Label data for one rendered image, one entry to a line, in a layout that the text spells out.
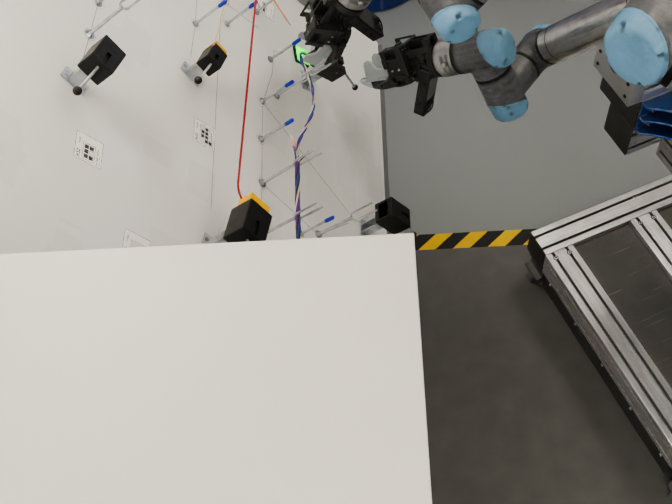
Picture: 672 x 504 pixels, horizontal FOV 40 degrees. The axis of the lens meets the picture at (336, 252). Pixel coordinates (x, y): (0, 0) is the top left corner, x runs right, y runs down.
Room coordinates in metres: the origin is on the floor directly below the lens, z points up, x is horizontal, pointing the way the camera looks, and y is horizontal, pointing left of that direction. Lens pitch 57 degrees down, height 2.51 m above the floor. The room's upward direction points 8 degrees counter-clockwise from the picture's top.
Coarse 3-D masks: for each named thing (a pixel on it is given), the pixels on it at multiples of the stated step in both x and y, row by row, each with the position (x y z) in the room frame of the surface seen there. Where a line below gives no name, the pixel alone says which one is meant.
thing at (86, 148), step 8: (80, 136) 0.94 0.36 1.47; (88, 136) 0.94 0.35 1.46; (80, 144) 0.92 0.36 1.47; (88, 144) 0.93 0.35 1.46; (96, 144) 0.94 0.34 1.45; (80, 152) 0.91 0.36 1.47; (88, 152) 0.92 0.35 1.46; (96, 152) 0.92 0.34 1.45; (88, 160) 0.90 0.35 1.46; (96, 160) 0.91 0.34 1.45
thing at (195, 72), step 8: (208, 48) 1.20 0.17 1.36; (216, 48) 1.19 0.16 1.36; (200, 56) 1.19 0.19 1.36; (208, 56) 1.17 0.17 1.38; (216, 56) 1.18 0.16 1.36; (224, 56) 1.19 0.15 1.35; (184, 64) 1.19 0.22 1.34; (200, 64) 1.17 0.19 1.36; (208, 64) 1.16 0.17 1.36; (216, 64) 1.16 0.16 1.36; (184, 72) 1.18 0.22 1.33; (192, 72) 1.18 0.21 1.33; (200, 72) 1.17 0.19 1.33; (208, 72) 1.16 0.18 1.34; (192, 80) 1.17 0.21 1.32; (200, 80) 1.12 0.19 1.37
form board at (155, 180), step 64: (0, 0) 1.11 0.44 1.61; (64, 0) 1.18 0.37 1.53; (128, 0) 1.26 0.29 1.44; (192, 0) 1.37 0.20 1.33; (0, 64) 0.99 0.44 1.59; (64, 64) 1.05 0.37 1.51; (128, 64) 1.13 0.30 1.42; (192, 64) 1.21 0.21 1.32; (256, 64) 1.31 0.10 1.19; (0, 128) 0.89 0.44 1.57; (64, 128) 0.94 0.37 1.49; (128, 128) 1.00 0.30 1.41; (192, 128) 1.07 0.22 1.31; (256, 128) 1.15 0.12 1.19; (320, 128) 1.25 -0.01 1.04; (0, 192) 0.79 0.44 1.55; (64, 192) 0.83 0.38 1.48; (128, 192) 0.88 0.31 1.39; (192, 192) 0.94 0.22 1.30; (256, 192) 1.01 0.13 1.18; (320, 192) 1.09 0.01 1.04; (384, 192) 1.19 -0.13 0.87
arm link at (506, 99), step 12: (516, 60) 1.26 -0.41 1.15; (528, 60) 1.26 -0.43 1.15; (504, 72) 1.21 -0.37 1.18; (516, 72) 1.23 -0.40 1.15; (528, 72) 1.23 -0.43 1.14; (480, 84) 1.21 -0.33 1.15; (492, 84) 1.20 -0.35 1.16; (504, 84) 1.19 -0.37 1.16; (516, 84) 1.20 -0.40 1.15; (528, 84) 1.22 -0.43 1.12; (492, 96) 1.19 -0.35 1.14; (504, 96) 1.18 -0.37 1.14; (516, 96) 1.19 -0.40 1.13; (492, 108) 1.19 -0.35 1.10; (504, 108) 1.17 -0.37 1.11; (516, 108) 1.17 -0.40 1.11; (504, 120) 1.17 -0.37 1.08
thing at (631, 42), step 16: (640, 0) 1.06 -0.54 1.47; (656, 0) 1.05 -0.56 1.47; (624, 16) 1.03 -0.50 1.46; (640, 16) 1.02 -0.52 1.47; (656, 16) 1.01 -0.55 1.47; (608, 32) 1.03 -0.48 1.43; (624, 32) 1.00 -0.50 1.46; (640, 32) 0.99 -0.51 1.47; (656, 32) 0.98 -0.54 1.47; (608, 48) 1.02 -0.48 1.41; (624, 48) 1.00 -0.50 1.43; (640, 48) 0.98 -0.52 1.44; (656, 48) 0.96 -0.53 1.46; (624, 64) 0.99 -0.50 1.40; (640, 64) 0.97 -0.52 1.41; (656, 64) 0.95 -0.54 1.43; (640, 80) 0.97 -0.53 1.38; (656, 80) 0.95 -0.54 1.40
